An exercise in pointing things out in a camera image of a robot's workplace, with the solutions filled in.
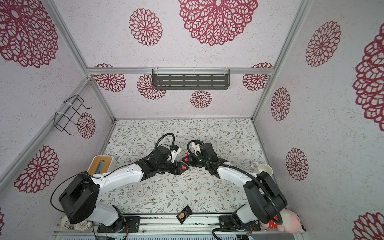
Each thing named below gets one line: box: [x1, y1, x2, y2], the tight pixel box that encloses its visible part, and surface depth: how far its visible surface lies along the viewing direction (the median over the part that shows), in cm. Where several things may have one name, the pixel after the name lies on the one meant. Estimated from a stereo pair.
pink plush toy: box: [259, 209, 307, 234], surface depth 69 cm
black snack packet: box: [176, 205, 193, 225], surface depth 77 cm
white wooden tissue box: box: [87, 155, 117, 176], surface depth 92 cm
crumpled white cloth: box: [57, 215, 93, 231], surface depth 73 cm
